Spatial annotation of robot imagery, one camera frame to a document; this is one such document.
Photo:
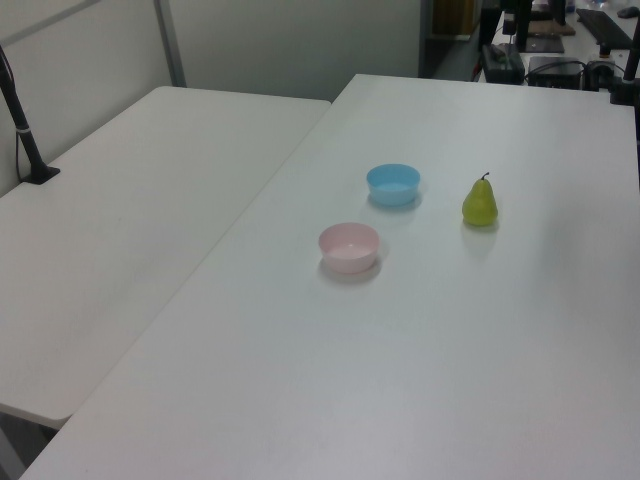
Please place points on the black keyboard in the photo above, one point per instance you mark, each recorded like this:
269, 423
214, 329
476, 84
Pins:
602, 25

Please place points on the black camera stand pole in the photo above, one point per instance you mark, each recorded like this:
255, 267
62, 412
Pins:
20, 127

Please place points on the black electronics box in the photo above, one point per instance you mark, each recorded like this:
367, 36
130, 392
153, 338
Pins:
555, 70

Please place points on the light blue plastic bowl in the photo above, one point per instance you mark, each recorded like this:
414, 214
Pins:
393, 186

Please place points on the yellow wooden cabinet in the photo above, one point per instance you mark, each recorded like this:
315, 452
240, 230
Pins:
452, 17

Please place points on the green pear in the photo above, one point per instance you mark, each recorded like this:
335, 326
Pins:
479, 206

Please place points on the pink plastic bowl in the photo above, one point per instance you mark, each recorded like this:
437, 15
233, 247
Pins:
349, 248

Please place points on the grey partition frame post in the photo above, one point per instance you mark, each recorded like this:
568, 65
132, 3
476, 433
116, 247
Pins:
171, 45

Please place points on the white side table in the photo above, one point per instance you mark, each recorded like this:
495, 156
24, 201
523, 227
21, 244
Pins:
125, 210

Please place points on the black clamp stand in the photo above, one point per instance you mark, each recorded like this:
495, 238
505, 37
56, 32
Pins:
626, 82

